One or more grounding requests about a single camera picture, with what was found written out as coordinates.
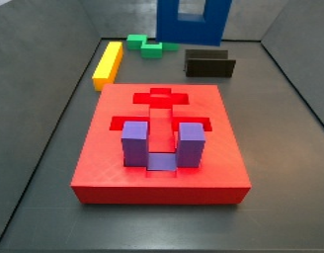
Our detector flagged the purple U-shaped block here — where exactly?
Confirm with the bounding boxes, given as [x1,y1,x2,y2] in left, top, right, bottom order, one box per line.
[121,122,205,171]

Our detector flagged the blue U-shaped block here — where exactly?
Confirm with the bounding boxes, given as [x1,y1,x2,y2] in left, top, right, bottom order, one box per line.
[156,0,232,46]

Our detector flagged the red board with slots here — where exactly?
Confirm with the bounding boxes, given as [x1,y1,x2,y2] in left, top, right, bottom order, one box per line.
[70,84,252,205]

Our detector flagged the yellow long block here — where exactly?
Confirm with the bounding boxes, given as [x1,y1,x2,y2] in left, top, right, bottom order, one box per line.
[91,42,124,91]

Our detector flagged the green zigzag block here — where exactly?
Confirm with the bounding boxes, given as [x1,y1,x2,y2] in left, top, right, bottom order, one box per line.
[126,34,178,58]

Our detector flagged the black metal bracket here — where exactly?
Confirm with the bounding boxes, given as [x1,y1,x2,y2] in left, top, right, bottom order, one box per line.
[184,49,236,78]

